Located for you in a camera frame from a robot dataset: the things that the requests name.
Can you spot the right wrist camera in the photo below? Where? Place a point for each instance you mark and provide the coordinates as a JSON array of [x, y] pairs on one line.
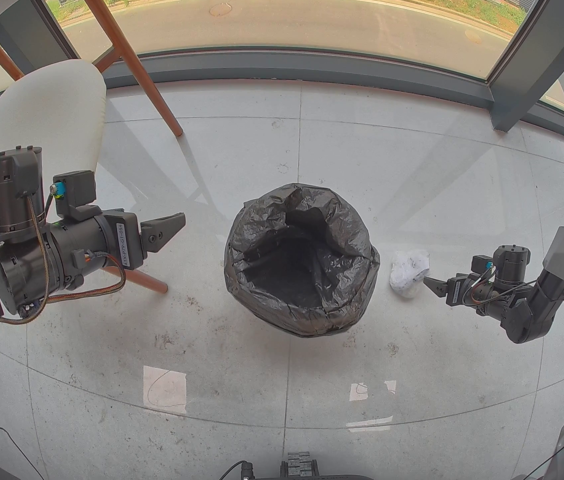
[[481, 264]]

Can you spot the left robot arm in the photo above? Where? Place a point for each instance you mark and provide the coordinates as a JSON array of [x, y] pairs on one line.
[[12, 188]]

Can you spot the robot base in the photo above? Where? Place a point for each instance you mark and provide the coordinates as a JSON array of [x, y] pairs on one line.
[[301, 465]]

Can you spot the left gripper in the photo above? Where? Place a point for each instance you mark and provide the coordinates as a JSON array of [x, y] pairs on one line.
[[82, 248]]

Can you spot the window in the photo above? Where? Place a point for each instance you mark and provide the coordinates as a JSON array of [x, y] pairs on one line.
[[312, 68]]

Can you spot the crumpled white paper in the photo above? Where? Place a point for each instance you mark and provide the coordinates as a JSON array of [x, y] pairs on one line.
[[409, 273]]

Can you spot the white chair with wooden legs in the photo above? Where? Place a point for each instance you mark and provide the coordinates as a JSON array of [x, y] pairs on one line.
[[47, 118]]

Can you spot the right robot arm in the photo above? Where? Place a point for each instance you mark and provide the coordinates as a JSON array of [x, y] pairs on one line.
[[536, 308]]

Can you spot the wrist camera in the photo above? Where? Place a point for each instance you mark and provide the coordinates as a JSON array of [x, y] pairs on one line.
[[77, 190], [481, 264]]

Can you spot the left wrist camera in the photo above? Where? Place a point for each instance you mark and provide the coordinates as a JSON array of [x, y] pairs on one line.
[[77, 190]]

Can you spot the black plastic bag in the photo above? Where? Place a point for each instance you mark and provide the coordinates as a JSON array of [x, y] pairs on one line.
[[307, 268]]

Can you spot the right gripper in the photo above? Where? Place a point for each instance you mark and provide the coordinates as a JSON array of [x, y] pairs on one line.
[[454, 290]]

